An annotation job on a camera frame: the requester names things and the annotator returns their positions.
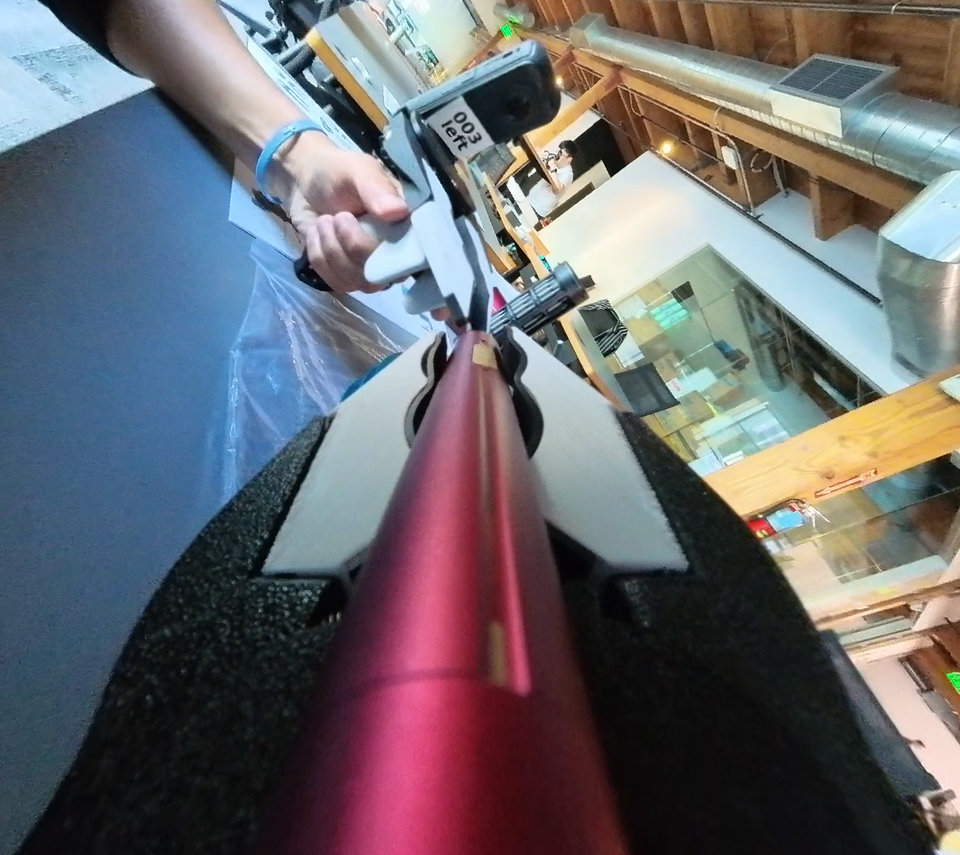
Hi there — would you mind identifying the black striped chair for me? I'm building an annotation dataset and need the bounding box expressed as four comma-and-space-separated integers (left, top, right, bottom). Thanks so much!
576, 298, 625, 355

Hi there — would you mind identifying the glass wall window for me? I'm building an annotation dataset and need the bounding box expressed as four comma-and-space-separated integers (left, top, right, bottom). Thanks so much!
592, 246, 960, 575

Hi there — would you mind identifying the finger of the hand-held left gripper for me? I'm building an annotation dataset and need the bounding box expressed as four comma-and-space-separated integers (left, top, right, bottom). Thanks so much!
456, 225, 519, 331
412, 191, 472, 339

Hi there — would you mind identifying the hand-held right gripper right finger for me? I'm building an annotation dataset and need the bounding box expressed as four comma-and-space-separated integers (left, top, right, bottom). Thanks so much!
497, 336, 689, 576

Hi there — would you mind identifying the blue wristband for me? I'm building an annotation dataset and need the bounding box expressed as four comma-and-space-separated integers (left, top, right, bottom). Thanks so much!
253, 118, 325, 207

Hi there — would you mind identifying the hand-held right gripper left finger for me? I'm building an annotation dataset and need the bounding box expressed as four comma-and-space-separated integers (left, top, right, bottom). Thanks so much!
261, 333, 451, 580

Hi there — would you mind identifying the metal vent grille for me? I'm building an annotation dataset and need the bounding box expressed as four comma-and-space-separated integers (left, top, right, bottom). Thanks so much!
771, 54, 900, 130

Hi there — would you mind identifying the clear plastic bag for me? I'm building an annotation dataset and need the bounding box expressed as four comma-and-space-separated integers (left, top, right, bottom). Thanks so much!
223, 246, 423, 425

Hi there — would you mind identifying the red metal tube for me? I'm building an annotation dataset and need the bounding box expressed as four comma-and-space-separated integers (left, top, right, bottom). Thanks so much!
251, 330, 635, 855

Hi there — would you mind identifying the large silver duct box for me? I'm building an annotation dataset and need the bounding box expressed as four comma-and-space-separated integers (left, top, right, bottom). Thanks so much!
876, 171, 960, 378

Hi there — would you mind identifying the person's left forearm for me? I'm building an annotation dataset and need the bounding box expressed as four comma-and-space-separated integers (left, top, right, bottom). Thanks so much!
0, 0, 327, 204

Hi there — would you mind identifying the person's left hand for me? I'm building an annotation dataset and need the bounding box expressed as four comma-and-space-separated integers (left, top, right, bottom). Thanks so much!
281, 133, 411, 295

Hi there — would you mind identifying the silver air duct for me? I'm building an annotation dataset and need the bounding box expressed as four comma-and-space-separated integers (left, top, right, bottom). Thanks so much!
568, 13, 960, 190

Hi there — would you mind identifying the black ribbed grip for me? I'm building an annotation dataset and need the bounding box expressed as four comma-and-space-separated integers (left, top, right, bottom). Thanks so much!
491, 261, 598, 340

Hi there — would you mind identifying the black mesh office chair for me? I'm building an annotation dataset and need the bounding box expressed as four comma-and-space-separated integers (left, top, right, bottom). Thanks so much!
613, 361, 678, 415

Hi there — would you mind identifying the white paper sheet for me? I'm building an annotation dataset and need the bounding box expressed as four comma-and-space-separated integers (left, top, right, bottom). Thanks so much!
227, 178, 303, 260

